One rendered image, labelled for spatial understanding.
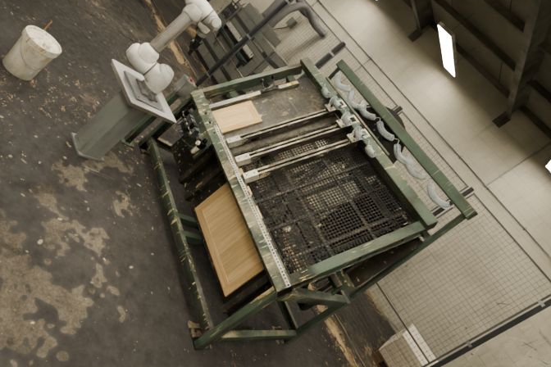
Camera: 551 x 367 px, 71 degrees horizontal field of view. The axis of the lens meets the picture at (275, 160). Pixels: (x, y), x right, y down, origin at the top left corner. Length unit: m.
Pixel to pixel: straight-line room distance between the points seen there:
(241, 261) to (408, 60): 6.53
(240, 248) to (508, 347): 5.66
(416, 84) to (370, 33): 1.67
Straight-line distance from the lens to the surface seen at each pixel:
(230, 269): 3.29
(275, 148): 3.35
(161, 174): 3.85
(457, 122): 8.20
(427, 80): 8.55
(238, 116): 3.71
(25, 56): 3.78
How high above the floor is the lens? 1.96
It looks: 14 degrees down
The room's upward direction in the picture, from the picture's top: 51 degrees clockwise
